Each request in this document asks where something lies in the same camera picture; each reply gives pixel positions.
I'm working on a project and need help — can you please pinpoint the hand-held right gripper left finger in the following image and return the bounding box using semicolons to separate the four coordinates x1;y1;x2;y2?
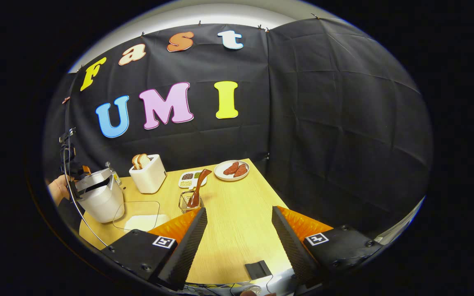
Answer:
101;207;208;290

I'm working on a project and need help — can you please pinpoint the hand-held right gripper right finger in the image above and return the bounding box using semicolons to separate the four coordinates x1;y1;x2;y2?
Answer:
272;206;383;287

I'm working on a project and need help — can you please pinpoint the white rice cooker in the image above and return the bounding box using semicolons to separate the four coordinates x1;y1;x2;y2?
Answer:
74;168;125;224

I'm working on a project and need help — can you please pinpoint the white rice layer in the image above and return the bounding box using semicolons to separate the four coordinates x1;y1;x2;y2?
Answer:
124;214;171;233

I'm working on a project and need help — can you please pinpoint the metal wire chopstick holder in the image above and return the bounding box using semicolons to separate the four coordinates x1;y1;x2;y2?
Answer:
179;190;204;214

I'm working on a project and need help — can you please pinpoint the clear rice container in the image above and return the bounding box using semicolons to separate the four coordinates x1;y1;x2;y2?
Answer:
113;201;171;233

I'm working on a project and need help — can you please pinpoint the brown wooden spoon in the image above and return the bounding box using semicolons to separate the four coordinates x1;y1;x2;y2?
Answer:
186;169;212;208

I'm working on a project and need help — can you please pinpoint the small glass bottle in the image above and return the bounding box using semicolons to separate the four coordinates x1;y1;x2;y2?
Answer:
105;162;121;185

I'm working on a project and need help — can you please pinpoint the small black box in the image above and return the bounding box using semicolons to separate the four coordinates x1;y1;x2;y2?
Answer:
244;260;272;280

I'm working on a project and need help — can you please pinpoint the white toaster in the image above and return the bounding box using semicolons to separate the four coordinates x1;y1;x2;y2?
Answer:
129;154;167;194

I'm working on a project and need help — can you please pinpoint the white divided seasoning dish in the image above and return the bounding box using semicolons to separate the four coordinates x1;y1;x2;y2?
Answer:
179;170;208;190

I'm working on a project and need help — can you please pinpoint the white round plate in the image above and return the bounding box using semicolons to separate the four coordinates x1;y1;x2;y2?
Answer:
214;160;250;182

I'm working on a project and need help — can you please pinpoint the black backdrop cloth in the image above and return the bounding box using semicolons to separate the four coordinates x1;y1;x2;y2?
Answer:
43;17;433;239

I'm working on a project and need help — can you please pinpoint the thin black cable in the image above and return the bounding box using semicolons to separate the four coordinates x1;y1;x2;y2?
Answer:
65;136;111;248

